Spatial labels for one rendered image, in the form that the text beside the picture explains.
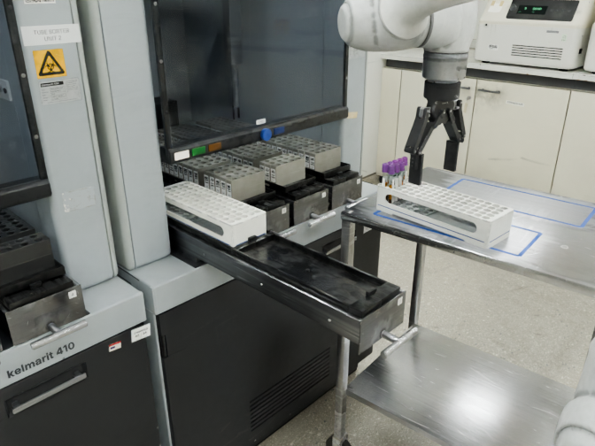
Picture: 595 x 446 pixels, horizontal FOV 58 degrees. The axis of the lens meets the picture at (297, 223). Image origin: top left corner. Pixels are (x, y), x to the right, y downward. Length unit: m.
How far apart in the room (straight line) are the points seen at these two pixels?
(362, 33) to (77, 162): 0.59
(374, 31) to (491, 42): 2.29
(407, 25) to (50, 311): 0.82
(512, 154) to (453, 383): 1.91
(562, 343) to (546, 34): 1.58
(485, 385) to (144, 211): 1.05
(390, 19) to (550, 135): 2.27
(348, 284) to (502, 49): 2.42
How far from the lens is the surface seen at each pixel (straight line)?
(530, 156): 3.28
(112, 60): 1.12
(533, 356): 2.33
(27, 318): 1.08
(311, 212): 1.45
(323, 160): 1.56
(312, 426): 1.88
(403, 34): 1.04
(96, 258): 1.20
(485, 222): 1.16
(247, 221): 1.14
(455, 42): 1.15
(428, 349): 1.76
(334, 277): 1.05
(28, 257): 1.12
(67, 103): 1.09
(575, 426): 0.67
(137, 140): 1.17
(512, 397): 1.66
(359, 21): 1.04
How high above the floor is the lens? 1.32
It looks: 24 degrees down
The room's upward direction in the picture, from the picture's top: straight up
